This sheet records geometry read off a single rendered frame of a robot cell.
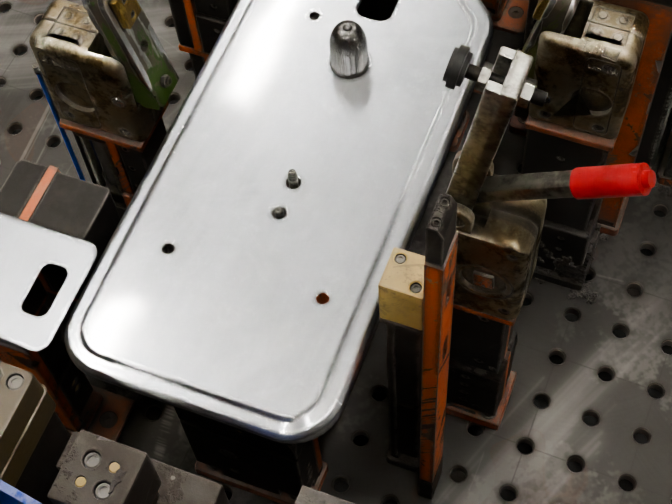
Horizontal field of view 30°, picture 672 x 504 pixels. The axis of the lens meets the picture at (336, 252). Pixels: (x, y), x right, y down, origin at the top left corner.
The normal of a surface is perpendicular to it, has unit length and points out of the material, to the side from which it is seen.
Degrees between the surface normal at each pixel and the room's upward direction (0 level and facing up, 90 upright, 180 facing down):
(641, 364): 0
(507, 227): 0
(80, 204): 0
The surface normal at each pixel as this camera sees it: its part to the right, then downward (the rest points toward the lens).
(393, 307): -0.36, 0.83
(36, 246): -0.05, -0.48
